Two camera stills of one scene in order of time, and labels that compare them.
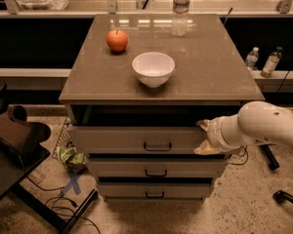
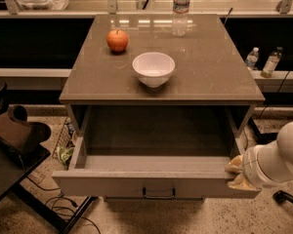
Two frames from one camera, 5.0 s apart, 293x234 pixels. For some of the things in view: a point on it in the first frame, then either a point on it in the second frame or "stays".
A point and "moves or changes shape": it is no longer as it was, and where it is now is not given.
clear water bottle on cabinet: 181,7 stays
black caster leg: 281,196 stays
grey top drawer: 137,139 moves or changes shape
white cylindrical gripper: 214,133 → 249,168
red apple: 117,40 stays
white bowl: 153,68 stays
